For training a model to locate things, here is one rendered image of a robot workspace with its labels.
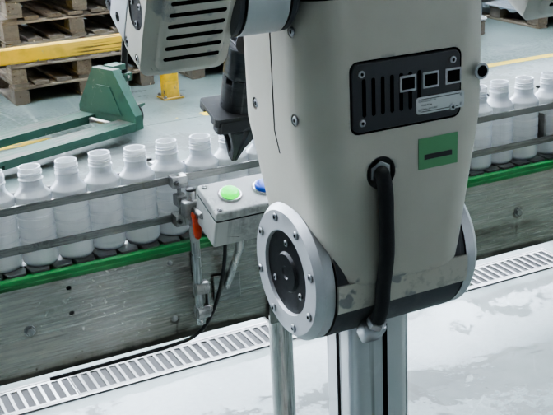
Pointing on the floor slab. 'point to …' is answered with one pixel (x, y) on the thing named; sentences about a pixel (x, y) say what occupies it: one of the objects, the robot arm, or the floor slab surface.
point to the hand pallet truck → (124, 97)
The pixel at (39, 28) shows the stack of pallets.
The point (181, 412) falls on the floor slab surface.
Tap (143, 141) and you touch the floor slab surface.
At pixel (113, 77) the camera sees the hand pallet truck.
